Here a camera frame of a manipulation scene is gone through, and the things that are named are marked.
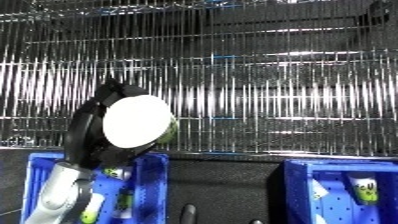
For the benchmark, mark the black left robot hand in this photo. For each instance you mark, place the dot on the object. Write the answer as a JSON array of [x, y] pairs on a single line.
[[86, 140]]

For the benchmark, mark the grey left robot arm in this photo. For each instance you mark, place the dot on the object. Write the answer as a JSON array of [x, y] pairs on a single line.
[[59, 196]]

